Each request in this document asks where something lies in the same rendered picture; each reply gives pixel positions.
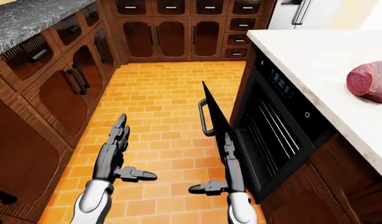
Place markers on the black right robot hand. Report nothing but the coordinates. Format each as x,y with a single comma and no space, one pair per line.
236,175

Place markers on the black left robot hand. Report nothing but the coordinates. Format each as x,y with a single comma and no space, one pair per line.
107,161

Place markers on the black oven door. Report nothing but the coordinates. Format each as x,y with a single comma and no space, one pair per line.
217,116

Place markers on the metal dishwasher rack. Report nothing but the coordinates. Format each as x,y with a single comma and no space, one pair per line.
272,137

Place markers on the brown arched cabinet door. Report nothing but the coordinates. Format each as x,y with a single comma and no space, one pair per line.
62,102
20,158
207,39
173,39
138,39
90,72
105,51

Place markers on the black built-in oven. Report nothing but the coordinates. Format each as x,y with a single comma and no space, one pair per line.
300,121

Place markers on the dark wooden island cabinet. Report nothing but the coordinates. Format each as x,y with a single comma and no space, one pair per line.
334,186

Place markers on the small brown wooden drawer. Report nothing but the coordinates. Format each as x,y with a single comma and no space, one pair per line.
92,15
69,29
239,40
246,7
236,53
209,7
170,7
132,7
29,58
242,24

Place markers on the red meat chunk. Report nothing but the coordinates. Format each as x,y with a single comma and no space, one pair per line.
373,81

